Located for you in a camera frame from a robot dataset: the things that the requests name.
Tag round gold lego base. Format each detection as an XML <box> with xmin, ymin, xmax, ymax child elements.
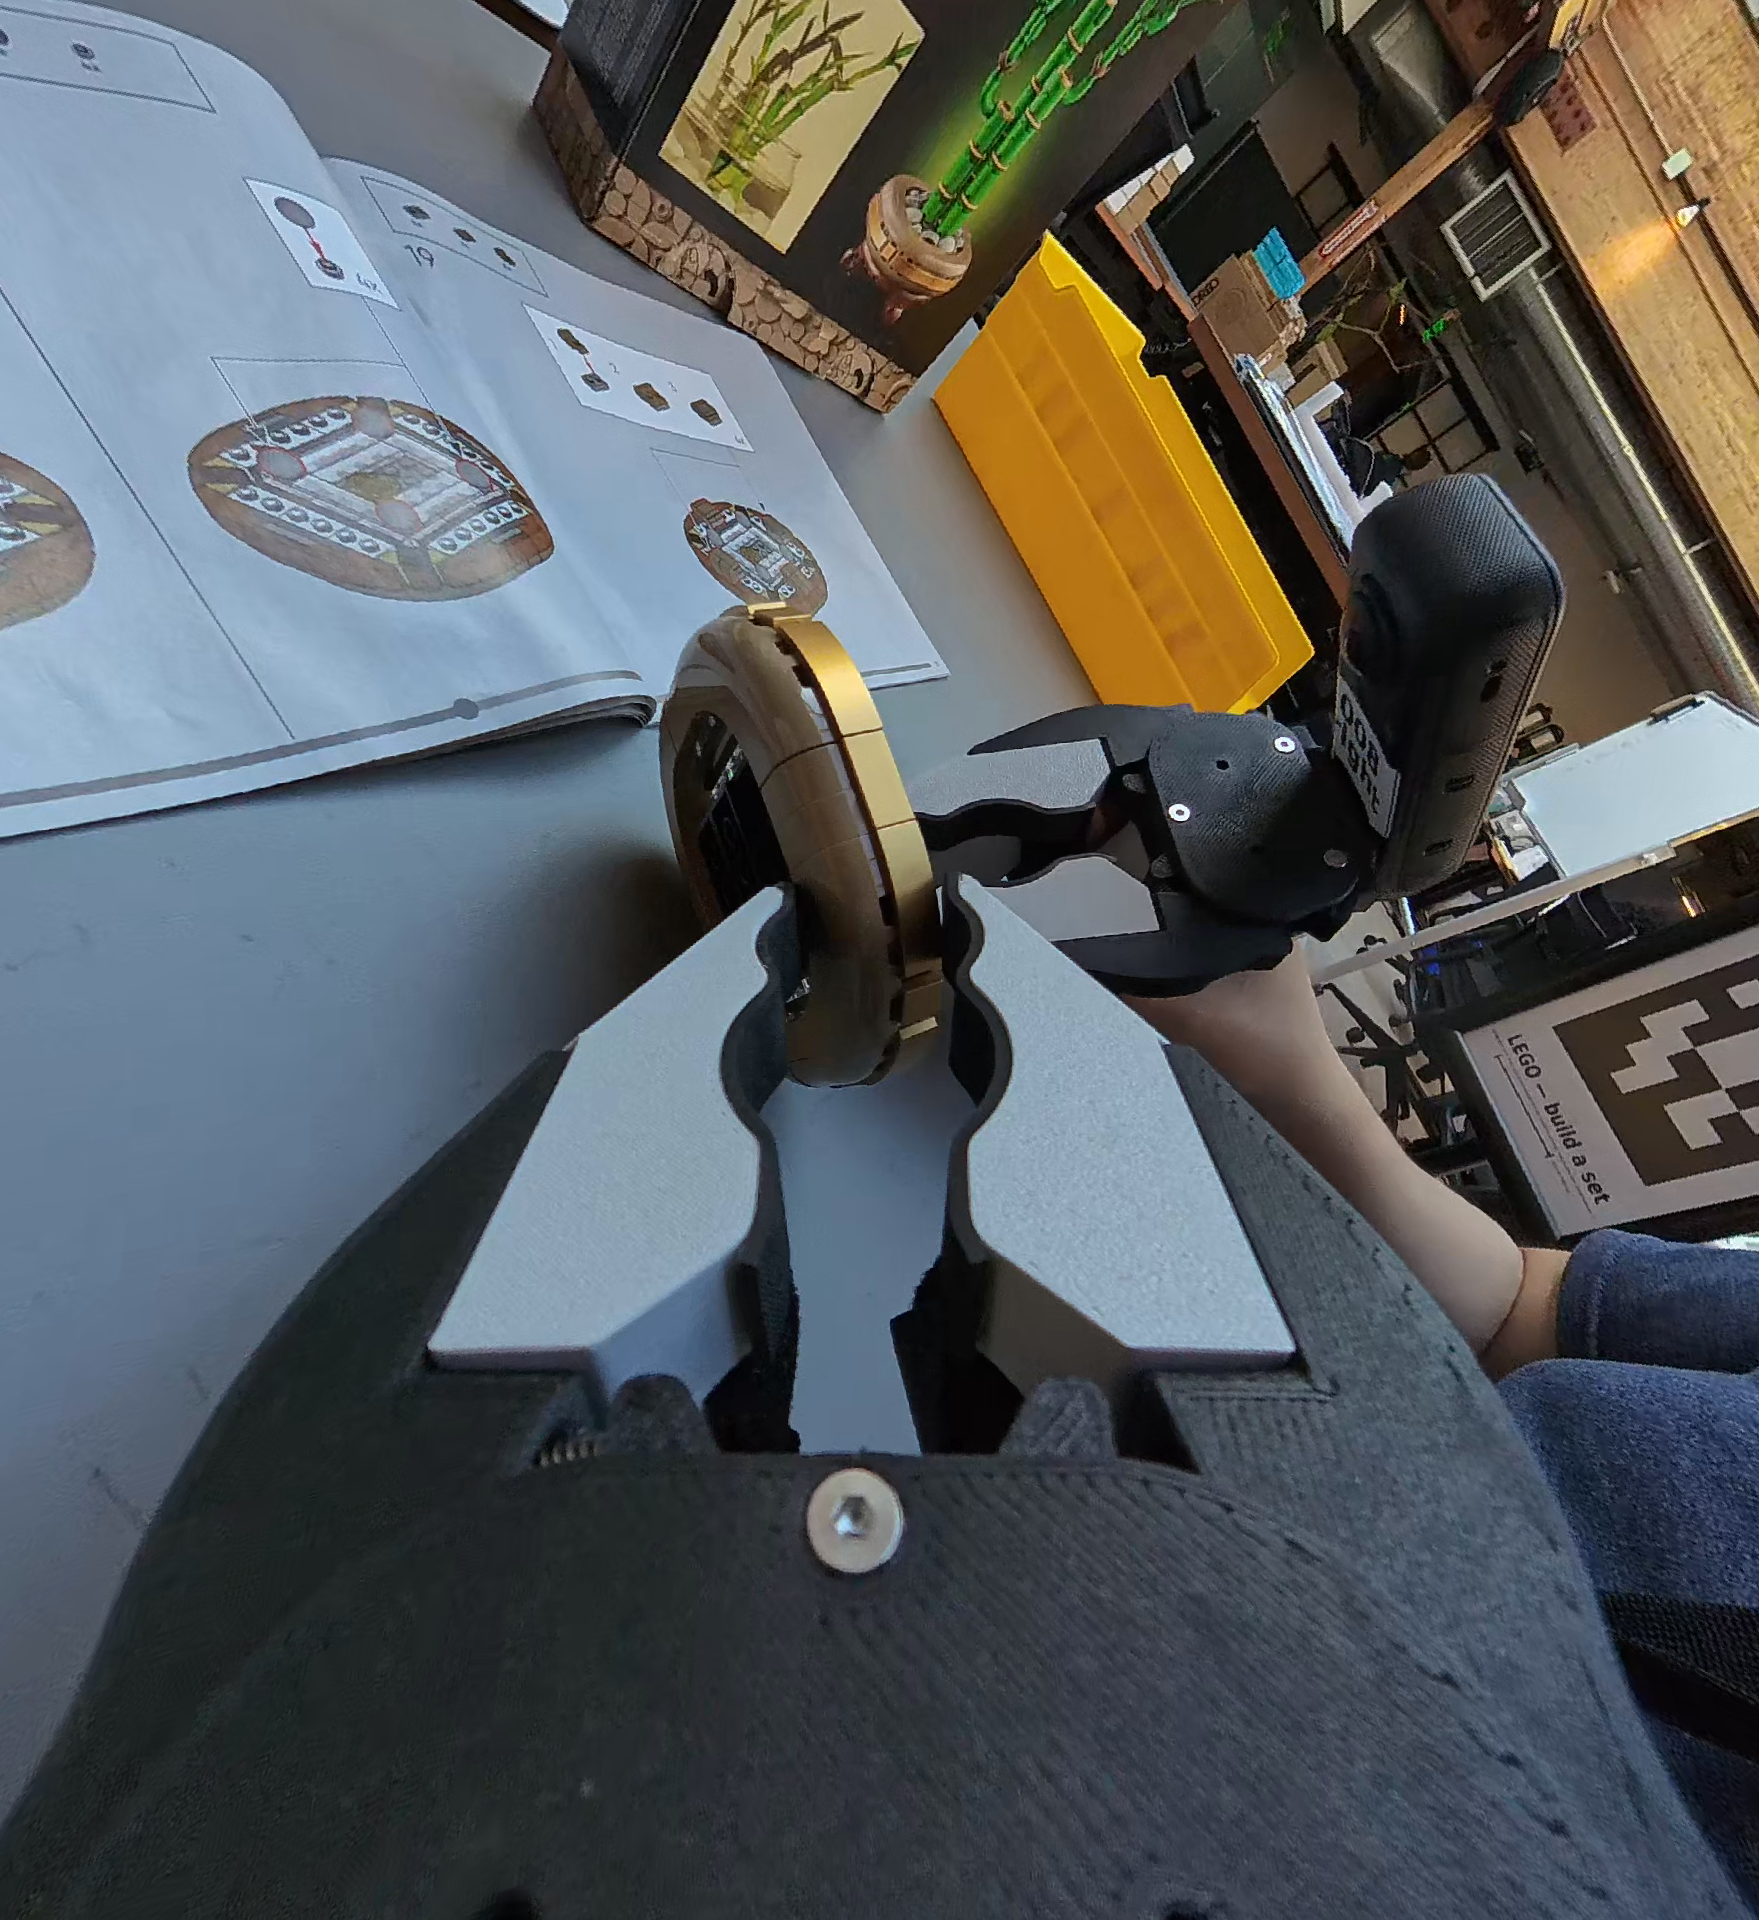
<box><xmin>657</xmin><ymin>599</ymin><xmax>943</xmax><ymax>1089</ymax></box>

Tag white sign with black marker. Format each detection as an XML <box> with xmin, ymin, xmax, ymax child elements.
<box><xmin>1457</xmin><ymin>902</ymin><xmax>1759</xmax><ymax>1245</ymax></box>

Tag lego instruction booklet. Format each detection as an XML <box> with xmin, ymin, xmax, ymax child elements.
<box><xmin>0</xmin><ymin>0</ymin><xmax>952</xmax><ymax>857</ymax></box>

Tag yellow plastic bin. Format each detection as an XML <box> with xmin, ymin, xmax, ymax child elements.
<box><xmin>932</xmin><ymin>230</ymin><xmax>1315</xmax><ymax>719</ymax></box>

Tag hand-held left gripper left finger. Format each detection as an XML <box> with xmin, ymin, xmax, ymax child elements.
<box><xmin>427</xmin><ymin>883</ymin><xmax>809</xmax><ymax>1456</ymax></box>

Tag white wall vent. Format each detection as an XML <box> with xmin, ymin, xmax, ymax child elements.
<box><xmin>1439</xmin><ymin>169</ymin><xmax>1551</xmax><ymax>303</ymax></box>

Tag person's right forearm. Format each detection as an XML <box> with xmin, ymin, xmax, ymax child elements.
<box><xmin>1127</xmin><ymin>975</ymin><xmax>1571</xmax><ymax>1384</ymax></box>

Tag grey ventilation duct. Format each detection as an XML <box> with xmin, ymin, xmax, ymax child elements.
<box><xmin>1361</xmin><ymin>0</ymin><xmax>1759</xmax><ymax>723</ymax></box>

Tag black bamboo lego set box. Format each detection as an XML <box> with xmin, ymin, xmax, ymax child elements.
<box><xmin>529</xmin><ymin>0</ymin><xmax>1244</xmax><ymax>418</ymax></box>

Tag white table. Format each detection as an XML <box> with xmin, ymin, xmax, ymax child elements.
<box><xmin>1502</xmin><ymin>693</ymin><xmax>1759</xmax><ymax>888</ymax></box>

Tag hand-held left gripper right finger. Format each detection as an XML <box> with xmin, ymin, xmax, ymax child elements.
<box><xmin>890</xmin><ymin>875</ymin><xmax>1301</xmax><ymax>1456</ymax></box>

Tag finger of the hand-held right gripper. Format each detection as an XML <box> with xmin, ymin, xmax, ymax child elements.
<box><xmin>908</xmin><ymin>715</ymin><xmax>1154</xmax><ymax>888</ymax></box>
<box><xmin>990</xmin><ymin>846</ymin><xmax>1201</xmax><ymax>976</ymax></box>

